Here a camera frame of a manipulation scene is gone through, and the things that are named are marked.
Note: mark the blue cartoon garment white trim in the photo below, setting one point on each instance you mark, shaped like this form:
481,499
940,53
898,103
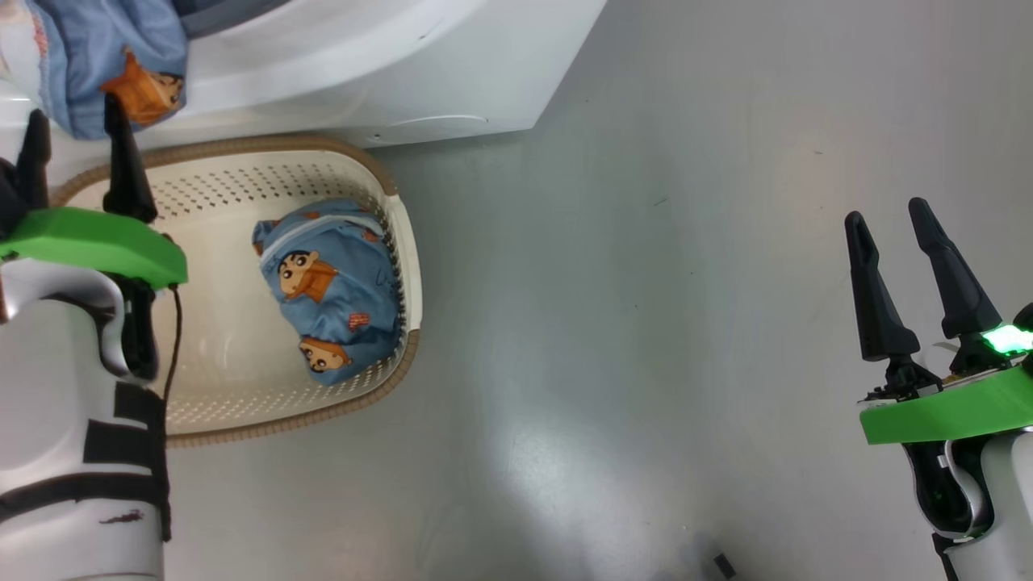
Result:
331,282

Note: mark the white washing machine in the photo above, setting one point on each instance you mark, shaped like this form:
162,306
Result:
403,73

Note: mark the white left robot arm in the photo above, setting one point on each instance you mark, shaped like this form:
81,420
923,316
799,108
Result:
56,403

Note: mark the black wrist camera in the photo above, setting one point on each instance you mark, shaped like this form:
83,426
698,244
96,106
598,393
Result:
8,198
1026,316

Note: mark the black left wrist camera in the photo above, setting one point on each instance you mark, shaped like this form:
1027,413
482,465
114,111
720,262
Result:
8,198

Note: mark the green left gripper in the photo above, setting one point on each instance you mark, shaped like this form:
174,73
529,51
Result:
97,242

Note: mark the grey rubber door gasket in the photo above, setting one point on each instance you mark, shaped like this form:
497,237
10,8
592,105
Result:
226,12

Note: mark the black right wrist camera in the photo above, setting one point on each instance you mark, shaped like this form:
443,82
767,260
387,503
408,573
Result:
1026,316

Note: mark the cream perforated laundry basket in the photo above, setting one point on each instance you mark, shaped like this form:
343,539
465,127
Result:
226,363

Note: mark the blue cartoon print garment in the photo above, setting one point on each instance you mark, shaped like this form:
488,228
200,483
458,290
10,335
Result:
105,48

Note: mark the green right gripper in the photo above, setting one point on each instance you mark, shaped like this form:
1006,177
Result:
960,407

